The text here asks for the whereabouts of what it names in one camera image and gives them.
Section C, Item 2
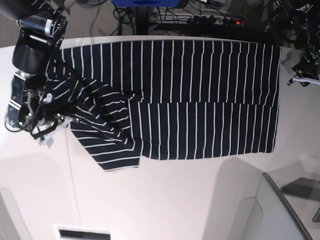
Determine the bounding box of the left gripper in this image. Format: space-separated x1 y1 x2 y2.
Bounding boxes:
292 62 320 87

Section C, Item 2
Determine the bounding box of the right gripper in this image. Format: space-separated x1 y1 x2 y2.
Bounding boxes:
30 113 73 140

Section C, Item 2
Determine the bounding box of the navy white striped t-shirt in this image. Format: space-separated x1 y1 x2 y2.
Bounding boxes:
47 40 281 171

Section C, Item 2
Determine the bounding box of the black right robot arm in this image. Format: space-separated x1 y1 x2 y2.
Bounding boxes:
0 0 77 145

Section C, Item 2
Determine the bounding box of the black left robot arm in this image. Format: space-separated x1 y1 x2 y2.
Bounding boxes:
268 0 320 87

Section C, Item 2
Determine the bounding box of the black power strip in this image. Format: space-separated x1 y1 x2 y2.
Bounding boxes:
150 12 242 26

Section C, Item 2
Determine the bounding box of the blue box on stand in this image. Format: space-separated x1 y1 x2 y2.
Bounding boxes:
111 0 180 8

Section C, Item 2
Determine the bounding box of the grey monitor edge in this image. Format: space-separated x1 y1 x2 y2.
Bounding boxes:
262 173 312 240

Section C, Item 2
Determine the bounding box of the black table leg post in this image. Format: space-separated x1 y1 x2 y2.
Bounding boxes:
133 6 153 36

